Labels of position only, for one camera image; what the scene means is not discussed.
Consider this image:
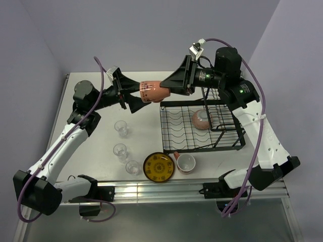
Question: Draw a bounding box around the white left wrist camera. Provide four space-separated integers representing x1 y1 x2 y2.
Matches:
105 66 119 82

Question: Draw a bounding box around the aluminium rail frame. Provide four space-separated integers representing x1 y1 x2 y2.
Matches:
14 174 303 241

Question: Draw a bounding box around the pink mug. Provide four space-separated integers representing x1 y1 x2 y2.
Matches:
139 81 171 103
174 152 196 174

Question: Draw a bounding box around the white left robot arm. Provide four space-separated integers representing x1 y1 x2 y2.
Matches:
13 67 148 215

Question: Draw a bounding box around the yellow patterned plate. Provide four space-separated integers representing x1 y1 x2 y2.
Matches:
143 152 175 183

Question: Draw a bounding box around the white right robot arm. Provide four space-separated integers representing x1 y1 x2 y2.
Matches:
160 47 300 197

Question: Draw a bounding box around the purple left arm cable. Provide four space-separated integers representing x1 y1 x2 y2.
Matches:
17 56 116 223

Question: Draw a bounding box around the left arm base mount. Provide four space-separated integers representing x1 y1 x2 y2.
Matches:
68 186 116 220

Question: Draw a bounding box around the clear shot glass middle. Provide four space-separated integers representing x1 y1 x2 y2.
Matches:
113 143 128 162

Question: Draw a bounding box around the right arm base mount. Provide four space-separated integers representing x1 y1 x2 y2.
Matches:
198 180 241 199

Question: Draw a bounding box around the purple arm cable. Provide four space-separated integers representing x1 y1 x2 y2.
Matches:
205 37 267 219
17 56 116 223

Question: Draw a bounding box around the black wire dish rack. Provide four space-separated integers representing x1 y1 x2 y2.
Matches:
159 74 259 154

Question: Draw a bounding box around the red floral patterned bowl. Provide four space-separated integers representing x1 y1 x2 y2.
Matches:
191 109 210 130

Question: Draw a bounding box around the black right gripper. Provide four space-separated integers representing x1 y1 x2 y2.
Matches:
159 55 225 96

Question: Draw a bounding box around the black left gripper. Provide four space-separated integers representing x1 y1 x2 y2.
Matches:
90 70 150 113

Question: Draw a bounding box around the clear shot glass front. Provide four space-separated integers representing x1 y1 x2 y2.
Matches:
125 160 140 175

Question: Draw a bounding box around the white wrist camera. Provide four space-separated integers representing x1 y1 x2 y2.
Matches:
189 43 204 61
105 66 119 82

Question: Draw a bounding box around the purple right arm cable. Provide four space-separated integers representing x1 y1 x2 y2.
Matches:
205 37 267 219

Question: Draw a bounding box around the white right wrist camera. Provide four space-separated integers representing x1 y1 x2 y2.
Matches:
189 43 204 61

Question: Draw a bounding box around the clear shot glass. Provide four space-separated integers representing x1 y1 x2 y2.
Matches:
114 120 128 137
125 160 140 175
113 143 128 162

